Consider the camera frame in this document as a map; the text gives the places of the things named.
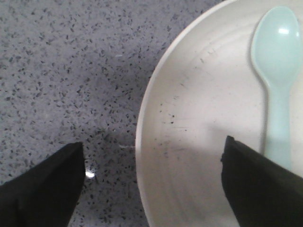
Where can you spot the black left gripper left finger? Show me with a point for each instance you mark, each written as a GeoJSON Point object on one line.
{"type": "Point", "coordinates": [47, 194]}

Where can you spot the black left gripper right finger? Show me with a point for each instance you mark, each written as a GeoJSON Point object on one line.
{"type": "Point", "coordinates": [260, 192]}

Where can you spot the cream round plate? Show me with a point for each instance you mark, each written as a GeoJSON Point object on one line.
{"type": "Point", "coordinates": [203, 89]}

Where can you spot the light blue plastic spoon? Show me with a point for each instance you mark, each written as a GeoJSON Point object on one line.
{"type": "Point", "coordinates": [277, 55]}

